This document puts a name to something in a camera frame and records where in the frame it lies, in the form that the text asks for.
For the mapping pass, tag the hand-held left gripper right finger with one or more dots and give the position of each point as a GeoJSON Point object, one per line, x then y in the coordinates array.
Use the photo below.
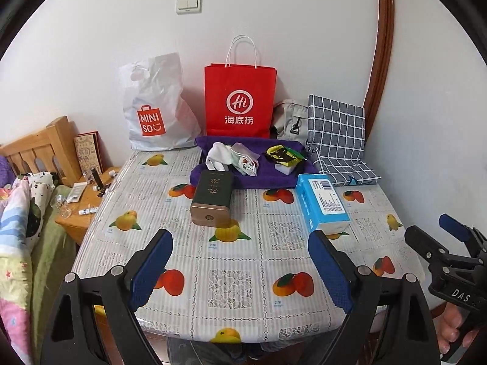
{"type": "Point", "coordinates": [329, 273]}

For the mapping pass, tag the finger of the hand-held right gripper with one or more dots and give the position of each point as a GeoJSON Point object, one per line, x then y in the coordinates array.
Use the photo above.
{"type": "Point", "coordinates": [426, 245]}
{"type": "Point", "coordinates": [454, 226]}

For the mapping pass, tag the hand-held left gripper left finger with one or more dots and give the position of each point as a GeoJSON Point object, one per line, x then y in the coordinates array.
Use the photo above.
{"type": "Point", "coordinates": [150, 270]}

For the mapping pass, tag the purple fabric storage tray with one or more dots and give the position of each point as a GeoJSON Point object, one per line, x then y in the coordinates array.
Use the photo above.
{"type": "Point", "coordinates": [266, 178]}

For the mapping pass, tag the white foam block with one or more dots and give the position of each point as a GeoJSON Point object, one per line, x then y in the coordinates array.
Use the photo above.
{"type": "Point", "coordinates": [285, 167]}

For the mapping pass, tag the white sachet red print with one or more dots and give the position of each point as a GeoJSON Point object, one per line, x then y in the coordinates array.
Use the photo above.
{"type": "Point", "coordinates": [247, 165]}

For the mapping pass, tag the person's right hand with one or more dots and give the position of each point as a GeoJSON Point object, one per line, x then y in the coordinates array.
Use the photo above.
{"type": "Point", "coordinates": [452, 323]}

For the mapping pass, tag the blue tissue pack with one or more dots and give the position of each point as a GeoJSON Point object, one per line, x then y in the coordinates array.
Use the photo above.
{"type": "Point", "coordinates": [321, 201]}

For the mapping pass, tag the wooden nightstand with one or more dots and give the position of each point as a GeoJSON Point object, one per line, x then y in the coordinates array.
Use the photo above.
{"type": "Point", "coordinates": [85, 222]}

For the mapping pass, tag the fruit-print tablecloth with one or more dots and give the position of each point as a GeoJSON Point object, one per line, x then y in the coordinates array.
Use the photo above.
{"type": "Point", "coordinates": [247, 254]}

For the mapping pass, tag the dark green box gold end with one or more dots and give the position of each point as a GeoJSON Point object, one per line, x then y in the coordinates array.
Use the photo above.
{"type": "Point", "coordinates": [211, 197]}

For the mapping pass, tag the green bed sheet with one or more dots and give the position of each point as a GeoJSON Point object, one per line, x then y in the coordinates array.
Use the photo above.
{"type": "Point", "coordinates": [53, 258]}

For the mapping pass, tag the grey checked cushion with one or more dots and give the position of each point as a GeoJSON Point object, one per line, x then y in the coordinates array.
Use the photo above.
{"type": "Point", "coordinates": [350, 171]}
{"type": "Point", "coordinates": [336, 125]}

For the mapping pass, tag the small black device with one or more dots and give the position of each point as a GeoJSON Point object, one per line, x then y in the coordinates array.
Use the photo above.
{"type": "Point", "coordinates": [94, 178]}

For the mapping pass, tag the clear drinking glass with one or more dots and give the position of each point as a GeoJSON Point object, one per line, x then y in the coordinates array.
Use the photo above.
{"type": "Point", "coordinates": [61, 203]}

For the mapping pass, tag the brown patterned book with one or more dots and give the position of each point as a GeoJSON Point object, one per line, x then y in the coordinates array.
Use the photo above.
{"type": "Point", "coordinates": [89, 154]}

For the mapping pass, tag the printed blanket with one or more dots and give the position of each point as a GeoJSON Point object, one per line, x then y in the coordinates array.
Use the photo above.
{"type": "Point", "coordinates": [15, 273]}

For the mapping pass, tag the white spotted cloth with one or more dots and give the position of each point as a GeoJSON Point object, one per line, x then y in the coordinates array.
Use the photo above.
{"type": "Point", "coordinates": [38, 186]}

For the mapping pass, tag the white plastic shopping bag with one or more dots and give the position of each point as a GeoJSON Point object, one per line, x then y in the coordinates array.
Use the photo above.
{"type": "Point", "coordinates": [156, 114]}

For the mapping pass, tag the grey fabric bag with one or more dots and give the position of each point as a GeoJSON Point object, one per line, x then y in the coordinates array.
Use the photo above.
{"type": "Point", "coordinates": [291, 121]}

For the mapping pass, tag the purple plush toy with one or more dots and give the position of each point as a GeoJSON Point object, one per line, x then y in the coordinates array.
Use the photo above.
{"type": "Point", "coordinates": [3, 167]}

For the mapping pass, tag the red paper bag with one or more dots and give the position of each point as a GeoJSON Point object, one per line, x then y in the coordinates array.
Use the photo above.
{"type": "Point", "coordinates": [239, 102]}

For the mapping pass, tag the brown wooden door frame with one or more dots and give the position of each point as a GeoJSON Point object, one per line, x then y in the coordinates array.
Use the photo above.
{"type": "Point", "coordinates": [382, 45]}

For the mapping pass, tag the white light switch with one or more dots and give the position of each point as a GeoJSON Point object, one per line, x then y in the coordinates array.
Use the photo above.
{"type": "Point", "coordinates": [188, 3]}

